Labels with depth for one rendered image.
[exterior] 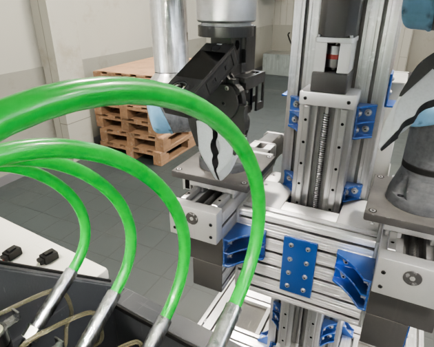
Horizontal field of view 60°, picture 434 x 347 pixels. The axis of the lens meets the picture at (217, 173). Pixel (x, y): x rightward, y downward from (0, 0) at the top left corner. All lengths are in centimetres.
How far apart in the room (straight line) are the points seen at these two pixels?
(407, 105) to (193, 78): 23
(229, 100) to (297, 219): 56
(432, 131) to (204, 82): 55
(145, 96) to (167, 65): 72
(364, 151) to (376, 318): 42
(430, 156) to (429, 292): 27
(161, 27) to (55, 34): 280
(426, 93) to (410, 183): 50
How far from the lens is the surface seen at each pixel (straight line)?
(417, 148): 89
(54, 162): 38
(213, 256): 102
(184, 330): 69
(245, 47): 53
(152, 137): 365
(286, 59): 801
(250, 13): 49
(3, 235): 97
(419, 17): 66
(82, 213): 53
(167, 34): 92
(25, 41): 373
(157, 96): 21
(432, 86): 43
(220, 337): 40
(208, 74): 44
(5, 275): 59
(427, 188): 90
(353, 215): 104
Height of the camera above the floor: 146
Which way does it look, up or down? 25 degrees down
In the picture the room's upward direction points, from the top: straight up
